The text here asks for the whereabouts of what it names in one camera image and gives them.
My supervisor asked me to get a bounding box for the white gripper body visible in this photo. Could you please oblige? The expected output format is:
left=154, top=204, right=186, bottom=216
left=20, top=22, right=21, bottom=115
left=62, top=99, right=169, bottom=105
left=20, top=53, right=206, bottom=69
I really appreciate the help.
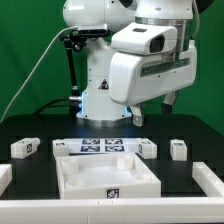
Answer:
left=109, top=45, right=197, bottom=106

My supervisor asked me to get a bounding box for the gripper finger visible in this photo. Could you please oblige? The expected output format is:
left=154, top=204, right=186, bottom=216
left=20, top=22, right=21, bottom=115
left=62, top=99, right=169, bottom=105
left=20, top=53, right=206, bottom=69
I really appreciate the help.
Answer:
left=161, top=91, right=179, bottom=115
left=130, top=104, right=144, bottom=127

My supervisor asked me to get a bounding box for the white square tabletop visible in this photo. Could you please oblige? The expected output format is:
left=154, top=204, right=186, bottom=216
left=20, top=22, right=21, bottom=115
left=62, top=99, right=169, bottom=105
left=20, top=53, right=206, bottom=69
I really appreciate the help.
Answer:
left=56, top=153, right=161, bottom=199

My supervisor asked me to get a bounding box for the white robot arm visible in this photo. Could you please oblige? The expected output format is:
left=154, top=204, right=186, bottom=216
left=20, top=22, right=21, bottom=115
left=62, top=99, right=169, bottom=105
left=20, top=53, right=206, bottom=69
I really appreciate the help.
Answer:
left=63, top=0, right=198, bottom=126

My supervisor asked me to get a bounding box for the white right fence block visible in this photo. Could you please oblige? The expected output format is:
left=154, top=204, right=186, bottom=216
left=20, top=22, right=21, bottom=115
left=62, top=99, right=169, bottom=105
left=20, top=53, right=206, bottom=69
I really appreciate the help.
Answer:
left=192, top=162, right=224, bottom=198

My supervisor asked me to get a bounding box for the white fence block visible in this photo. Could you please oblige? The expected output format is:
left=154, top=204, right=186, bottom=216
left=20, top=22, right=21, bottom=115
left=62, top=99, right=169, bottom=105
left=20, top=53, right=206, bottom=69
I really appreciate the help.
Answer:
left=192, top=162, right=224, bottom=198
left=0, top=164, right=12, bottom=196

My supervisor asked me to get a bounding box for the white left fence block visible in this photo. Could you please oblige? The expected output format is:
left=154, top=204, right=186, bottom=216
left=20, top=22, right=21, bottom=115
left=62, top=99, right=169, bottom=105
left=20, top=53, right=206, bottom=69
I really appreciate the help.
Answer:
left=0, top=164, right=12, bottom=196

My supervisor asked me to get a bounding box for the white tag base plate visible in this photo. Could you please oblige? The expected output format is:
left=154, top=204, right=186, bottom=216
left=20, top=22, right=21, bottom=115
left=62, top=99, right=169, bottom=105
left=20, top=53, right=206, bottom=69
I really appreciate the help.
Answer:
left=61, top=137, right=142, bottom=157

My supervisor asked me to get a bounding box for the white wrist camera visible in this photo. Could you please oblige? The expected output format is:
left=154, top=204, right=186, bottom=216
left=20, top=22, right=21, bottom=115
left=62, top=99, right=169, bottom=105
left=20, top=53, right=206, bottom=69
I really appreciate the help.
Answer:
left=111, top=22, right=177, bottom=55

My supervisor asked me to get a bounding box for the grey mounted camera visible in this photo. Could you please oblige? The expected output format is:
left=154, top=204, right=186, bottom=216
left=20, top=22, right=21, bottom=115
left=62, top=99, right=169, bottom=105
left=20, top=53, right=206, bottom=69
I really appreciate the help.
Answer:
left=71, top=24, right=110, bottom=38

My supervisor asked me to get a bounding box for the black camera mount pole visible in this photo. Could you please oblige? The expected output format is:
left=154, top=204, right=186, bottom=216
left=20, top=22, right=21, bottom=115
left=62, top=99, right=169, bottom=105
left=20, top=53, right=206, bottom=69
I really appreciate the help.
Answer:
left=59, top=33, right=82, bottom=117

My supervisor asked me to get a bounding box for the white camera cable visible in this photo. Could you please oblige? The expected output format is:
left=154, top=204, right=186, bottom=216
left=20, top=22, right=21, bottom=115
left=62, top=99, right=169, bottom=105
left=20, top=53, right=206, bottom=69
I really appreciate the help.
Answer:
left=0, top=26, right=80, bottom=123

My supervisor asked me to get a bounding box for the black base cable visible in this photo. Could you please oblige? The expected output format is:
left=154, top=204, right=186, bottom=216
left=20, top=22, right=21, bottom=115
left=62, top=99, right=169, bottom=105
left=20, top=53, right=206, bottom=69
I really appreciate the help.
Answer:
left=33, top=97, right=73, bottom=116

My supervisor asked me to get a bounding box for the white front fence rail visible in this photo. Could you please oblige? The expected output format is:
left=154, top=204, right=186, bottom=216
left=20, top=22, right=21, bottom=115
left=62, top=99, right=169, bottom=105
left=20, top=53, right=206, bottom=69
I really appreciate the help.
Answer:
left=0, top=197, right=224, bottom=224

